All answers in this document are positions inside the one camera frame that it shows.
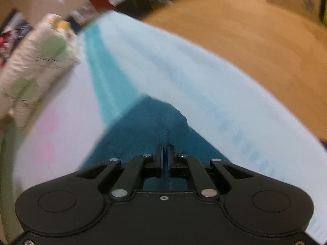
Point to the floral pillow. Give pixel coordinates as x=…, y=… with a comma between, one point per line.
x=28, y=91
x=48, y=38

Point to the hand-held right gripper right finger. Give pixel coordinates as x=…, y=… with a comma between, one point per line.
x=170, y=163

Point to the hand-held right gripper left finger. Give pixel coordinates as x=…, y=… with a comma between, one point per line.
x=160, y=163

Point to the pile of colourful clothes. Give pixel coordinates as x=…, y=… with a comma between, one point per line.
x=14, y=33

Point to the teal pants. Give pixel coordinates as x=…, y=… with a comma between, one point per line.
x=148, y=127

